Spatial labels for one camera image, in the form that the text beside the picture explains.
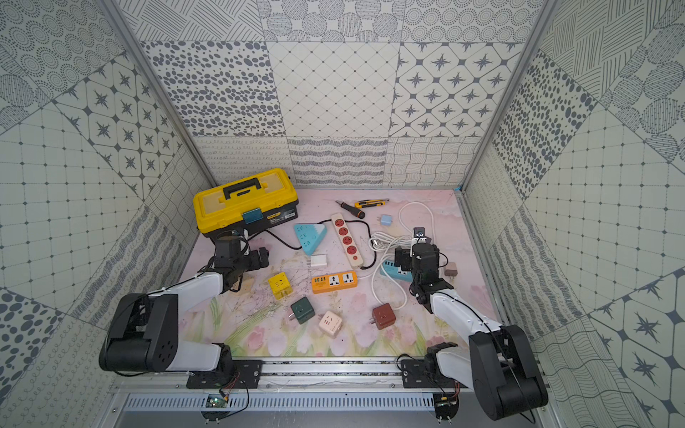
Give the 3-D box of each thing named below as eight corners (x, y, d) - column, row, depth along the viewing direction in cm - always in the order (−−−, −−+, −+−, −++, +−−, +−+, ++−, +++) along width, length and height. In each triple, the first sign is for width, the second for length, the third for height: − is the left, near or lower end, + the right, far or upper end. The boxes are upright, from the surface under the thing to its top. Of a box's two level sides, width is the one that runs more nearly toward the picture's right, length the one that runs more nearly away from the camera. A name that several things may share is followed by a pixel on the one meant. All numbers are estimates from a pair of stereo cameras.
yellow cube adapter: (277, 303, 89) (274, 296, 85) (270, 285, 93) (266, 278, 89) (295, 293, 91) (292, 286, 87) (287, 277, 95) (284, 269, 91)
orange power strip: (313, 294, 91) (312, 290, 89) (311, 280, 95) (310, 276, 92) (358, 286, 93) (358, 283, 91) (355, 273, 96) (355, 269, 94)
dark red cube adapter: (375, 334, 83) (376, 329, 79) (367, 316, 87) (367, 310, 83) (395, 324, 85) (397, 319, 81) (386, 307, 88) (388, 301, 84)
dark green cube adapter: (300, 326, 85) (297, 320, 80) (292, 311, 87) (289, 305, 83) (316, 315, 87) (314, 309, 82) (307, 301, 90) (305, 294, 85)
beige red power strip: (353, 269, 97) (354, 265, 94) (331, 219, 112) (331, 215, 109) (363, 265, 98) (364, 262, 95) (340, 216, 112) (340, 212, 110)
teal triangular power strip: (290, 255, 100) (289, 251, 97) (295, 227, 108) (294, 223, 106) (324, 255, 100) (324, 251, 98) (327, 227, 108) (326, 223, 106)
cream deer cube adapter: (316, 327, 84) (314, 322, 80) (325, 313, 87) (324, 306, 83) (335, 340, 82) (334, 335, 77) (344, 325, 85) (343, 319, 80)
